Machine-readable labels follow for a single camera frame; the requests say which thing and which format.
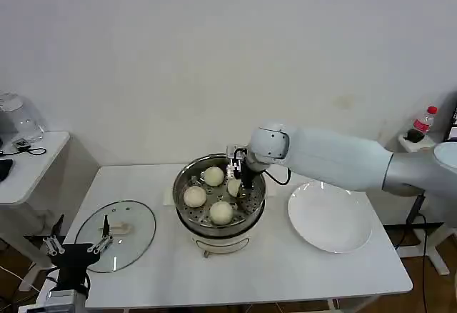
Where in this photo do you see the black power adapter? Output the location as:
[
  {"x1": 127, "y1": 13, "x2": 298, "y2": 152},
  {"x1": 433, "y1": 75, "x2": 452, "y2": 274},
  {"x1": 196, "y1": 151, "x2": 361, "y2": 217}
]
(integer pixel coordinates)
[{"x1": 406, "y1": 190, "x2": 426, "y2": 225}]

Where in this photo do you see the thin black looped cable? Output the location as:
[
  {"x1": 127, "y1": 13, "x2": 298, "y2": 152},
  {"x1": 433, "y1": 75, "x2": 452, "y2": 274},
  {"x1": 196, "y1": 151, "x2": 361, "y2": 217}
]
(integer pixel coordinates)
[{"x1": 0, "y1": 137, "x2": 48, "y2": 157}]

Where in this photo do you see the white steamed bun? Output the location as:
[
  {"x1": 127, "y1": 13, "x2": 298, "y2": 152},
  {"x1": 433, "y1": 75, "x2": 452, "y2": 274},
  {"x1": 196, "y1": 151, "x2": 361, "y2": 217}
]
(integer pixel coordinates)
[
  {"x1": 209, "y1": 201, "x2": 234, "y2": 226},
  {"x1": 204, "y1": 166, "x2": 226, "y2": 187},
  {"x1": 226, "y1": 178, "x2": 247, "y2": 198},
  {"x1": 183, "y1": 185, "x2": 208, "y2": 208}
]

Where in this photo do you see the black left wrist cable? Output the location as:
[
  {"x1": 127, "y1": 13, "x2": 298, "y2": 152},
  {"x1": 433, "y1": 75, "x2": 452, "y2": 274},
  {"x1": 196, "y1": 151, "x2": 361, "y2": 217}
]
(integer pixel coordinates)
[{"x1": 79, "y1": 272, "x2": 91, "y2": 300}]

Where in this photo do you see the black power cable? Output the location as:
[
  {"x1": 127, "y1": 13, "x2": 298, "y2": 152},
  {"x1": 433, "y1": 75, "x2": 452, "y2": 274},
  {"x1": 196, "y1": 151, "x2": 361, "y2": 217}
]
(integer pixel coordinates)
[{"x1": 393, "y1": 212, "x2": 448, "y2": 313}]

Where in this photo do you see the red-capped plastic bottle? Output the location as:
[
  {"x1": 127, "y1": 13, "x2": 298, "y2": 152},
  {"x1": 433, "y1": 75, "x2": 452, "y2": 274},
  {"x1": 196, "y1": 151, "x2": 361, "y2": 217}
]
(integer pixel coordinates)
[{"x1": 413, "y1": 105, "x2": 439, "y2": 135}]

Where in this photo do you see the cream electric pot base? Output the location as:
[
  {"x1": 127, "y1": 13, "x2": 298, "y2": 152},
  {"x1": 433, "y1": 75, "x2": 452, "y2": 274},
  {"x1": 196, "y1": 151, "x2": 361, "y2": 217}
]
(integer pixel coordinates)
[{"x1": 163, "y1": 179, "x2": 280, "y2": 259}]

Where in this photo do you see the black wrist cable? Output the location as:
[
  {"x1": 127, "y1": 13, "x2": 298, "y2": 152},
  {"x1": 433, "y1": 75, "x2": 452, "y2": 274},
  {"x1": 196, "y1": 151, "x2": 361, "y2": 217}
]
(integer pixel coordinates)
[
  {"x1": 263, "y1": 167, "x2": 292, "y2": 187},
  {"x1": 79, "y1": 272, "x2": 91, "y2": 300}
]

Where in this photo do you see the round glass lid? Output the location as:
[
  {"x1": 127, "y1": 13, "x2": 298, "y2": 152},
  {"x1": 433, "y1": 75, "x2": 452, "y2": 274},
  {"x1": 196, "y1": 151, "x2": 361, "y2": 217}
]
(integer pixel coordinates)
[{"x1": 74, "y1": 200, "x2": 159, "y2": 274}]

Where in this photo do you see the black monitor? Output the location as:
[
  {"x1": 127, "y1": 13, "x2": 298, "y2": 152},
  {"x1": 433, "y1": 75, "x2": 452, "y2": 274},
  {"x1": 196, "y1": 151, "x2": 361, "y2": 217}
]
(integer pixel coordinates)
[{"x1": 444, "y1": 93, "x2": 457, "y2": 143}]

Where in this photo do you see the perforated steel steamer basket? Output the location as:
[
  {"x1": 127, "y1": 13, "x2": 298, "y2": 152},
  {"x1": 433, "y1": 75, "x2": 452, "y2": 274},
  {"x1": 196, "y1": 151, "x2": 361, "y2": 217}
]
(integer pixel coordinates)
[{"x1": 174, "y1": 154, "x2": 267, "y2": 237}]

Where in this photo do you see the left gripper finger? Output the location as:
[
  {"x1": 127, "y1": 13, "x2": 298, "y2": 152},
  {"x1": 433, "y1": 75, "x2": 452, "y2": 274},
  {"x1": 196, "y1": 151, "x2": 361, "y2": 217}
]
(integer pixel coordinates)
[
  {"x1": 88, "y1": 214, "x2": 114, "y2": 255},
  {"x1": 42, "y1": 214, "x2": 66, "y2": 257}
]

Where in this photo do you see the white desk with bottle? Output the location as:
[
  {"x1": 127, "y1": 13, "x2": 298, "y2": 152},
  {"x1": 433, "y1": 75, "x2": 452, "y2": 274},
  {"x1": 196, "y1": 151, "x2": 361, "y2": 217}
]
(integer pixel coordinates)
[{"x1": 398, "y1": 134, "x2": 457, "y2": 277}]

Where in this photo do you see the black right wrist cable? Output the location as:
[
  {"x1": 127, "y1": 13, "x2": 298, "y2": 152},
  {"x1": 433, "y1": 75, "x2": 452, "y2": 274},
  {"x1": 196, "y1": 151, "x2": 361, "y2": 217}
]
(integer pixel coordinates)
[{"x1": 263, "y1": 167, "x2": 292, "y2": 187}]

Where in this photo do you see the flat black object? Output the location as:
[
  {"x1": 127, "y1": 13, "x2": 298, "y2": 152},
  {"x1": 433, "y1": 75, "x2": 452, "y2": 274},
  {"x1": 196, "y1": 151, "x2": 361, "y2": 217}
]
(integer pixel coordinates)
[{"x1": 0, "y1": 158, "x2": 14, "y2": 182}]

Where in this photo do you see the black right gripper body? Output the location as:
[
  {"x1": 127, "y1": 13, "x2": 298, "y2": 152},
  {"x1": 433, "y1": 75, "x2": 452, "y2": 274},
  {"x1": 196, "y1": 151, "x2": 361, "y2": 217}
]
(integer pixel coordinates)
[{"x1": 237, "y1": 154, "x2": 256, "y2": 179}]

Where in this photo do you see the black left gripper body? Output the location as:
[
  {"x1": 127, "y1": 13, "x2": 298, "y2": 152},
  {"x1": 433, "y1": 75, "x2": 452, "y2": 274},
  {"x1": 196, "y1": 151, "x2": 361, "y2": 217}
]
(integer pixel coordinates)
[{"x1": 52, "y1": 242, "x2": 98, "y2": 293}]

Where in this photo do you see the dark round object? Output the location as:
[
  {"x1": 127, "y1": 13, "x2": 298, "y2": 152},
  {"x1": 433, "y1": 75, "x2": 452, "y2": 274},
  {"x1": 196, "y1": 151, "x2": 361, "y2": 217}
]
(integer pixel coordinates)
[{"x1": 406, "y1": 129, "x2": 426, "y2": 144}]

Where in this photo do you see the white round plate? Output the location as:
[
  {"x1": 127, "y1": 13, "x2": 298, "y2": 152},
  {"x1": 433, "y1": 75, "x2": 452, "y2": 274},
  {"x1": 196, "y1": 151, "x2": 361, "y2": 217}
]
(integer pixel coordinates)
[{"x1": 287, "y1": 181, "x2": 373, "y2": 254}]

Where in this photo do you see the clear glass jar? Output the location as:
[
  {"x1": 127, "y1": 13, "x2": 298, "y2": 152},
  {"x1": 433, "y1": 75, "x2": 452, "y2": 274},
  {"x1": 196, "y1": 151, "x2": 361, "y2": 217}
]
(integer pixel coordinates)
[{"x1": 0, "y1": 91, "x2": 47, "y2": 143}]

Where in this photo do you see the white desk with glass jar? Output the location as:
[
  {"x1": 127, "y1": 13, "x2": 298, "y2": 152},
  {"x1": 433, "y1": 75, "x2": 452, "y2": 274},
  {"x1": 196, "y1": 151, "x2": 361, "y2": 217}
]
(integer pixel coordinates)
[{"x1": 0, "y1": 130, "x2": 71, "y2": 292}]

